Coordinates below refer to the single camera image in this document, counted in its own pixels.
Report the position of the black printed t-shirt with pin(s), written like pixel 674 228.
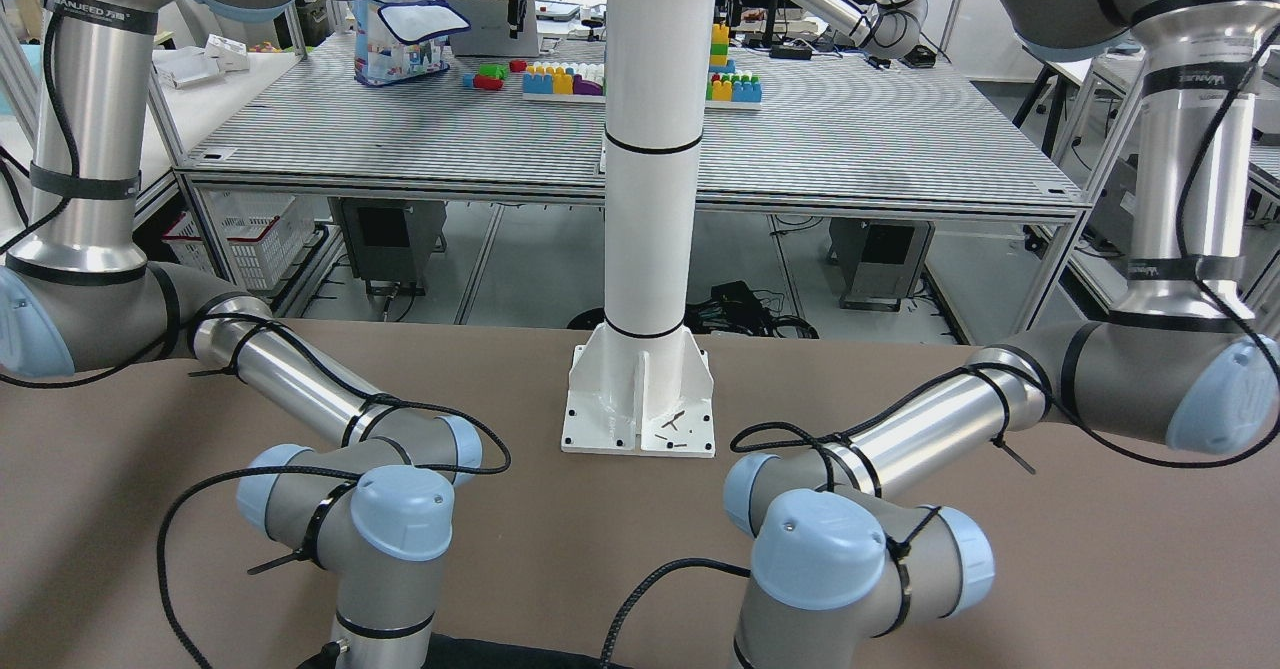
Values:
pixel 453 652

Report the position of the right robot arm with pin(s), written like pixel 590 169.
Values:
pixel 78 295

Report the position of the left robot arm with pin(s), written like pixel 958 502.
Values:
pixel 1175 362

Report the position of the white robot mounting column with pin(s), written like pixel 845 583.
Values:
pixel 641 385

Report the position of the grey controller box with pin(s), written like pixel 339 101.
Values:
pixel 390 240
pixel 880 260

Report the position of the striped background workbench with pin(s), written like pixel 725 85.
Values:
pixel 832 136

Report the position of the white plastic basket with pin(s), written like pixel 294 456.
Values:
pixel 265 232

